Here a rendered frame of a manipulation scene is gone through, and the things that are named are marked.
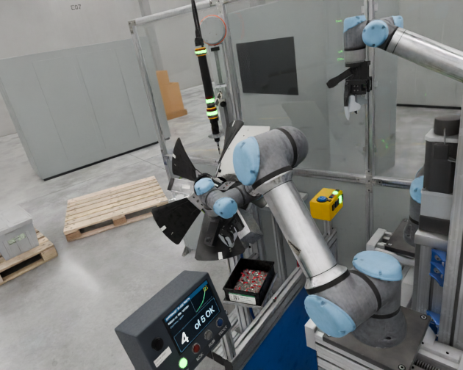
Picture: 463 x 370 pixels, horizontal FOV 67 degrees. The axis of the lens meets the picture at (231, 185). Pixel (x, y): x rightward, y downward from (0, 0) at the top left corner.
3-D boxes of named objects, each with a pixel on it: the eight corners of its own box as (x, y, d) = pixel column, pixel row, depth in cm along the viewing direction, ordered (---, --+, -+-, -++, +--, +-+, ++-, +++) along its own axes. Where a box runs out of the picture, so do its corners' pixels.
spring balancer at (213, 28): (202, 47, 209) (201, 47, 203) (197, 17, 203) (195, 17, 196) (228, 42, 208) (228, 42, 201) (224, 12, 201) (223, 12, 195)
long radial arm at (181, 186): (224, 189, 193) (212, 184, 183) (220, 202, 192) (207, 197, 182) (187, 183, 210) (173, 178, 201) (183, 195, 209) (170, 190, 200)
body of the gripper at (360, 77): (365, 96, 129) (365, 62, 124) (342, 97, 134) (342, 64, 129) (372, 91, 134) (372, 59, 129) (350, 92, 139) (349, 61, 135)
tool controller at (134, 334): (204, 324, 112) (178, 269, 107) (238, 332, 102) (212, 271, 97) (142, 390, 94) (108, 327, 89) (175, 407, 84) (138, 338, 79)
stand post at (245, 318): (246, 339, 231) (223, 220, 194) (258, 344, 225) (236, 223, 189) (242, 343, 227) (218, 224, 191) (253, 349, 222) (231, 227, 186)
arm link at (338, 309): (391, 313, 83) (282, 119, 92) (347, 346, 76) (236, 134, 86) (358, 313, 93) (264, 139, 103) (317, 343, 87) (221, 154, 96)
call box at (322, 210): (324, 205, 180) (322, 186, 175) (343, 208, 174) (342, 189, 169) (310, 220, 169) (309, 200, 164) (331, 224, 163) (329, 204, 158)
